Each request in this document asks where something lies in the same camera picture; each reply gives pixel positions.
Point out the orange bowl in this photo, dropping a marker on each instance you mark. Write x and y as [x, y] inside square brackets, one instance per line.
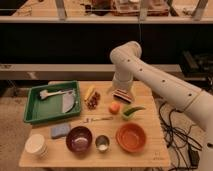
[131, 137]

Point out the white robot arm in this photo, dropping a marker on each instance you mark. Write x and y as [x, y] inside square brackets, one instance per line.
[195, 102]

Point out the green plastic tray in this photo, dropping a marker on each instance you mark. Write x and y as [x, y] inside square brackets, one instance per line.
[39, 111]

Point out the striped brown cake block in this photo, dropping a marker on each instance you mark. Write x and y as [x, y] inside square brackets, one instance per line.
[123, 95]

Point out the orange fruit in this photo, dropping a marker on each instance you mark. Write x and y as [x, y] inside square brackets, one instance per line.
[114, 108]

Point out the red grape bunch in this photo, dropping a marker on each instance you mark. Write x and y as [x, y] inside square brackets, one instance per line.
[93, 101]

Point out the green pepper toy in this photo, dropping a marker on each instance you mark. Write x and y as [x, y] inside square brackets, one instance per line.
[128, 111]

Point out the metal fork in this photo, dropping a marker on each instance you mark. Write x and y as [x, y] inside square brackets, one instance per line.
[87, 120]

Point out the grey half-round plate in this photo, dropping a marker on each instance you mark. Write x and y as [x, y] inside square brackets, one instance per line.
[68, 102]

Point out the small steel cup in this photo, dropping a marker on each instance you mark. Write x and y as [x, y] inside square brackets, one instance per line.
[102, 143]

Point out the dark purple bowl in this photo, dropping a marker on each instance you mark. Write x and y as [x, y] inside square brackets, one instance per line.
[79, 139]

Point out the blue sponge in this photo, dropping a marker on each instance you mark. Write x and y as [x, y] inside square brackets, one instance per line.
[60, 130]

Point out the black box on shelf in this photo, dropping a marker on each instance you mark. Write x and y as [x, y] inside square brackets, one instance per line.
[198, 65]

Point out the black power adapter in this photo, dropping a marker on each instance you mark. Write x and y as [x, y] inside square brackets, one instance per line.
[193, 157]

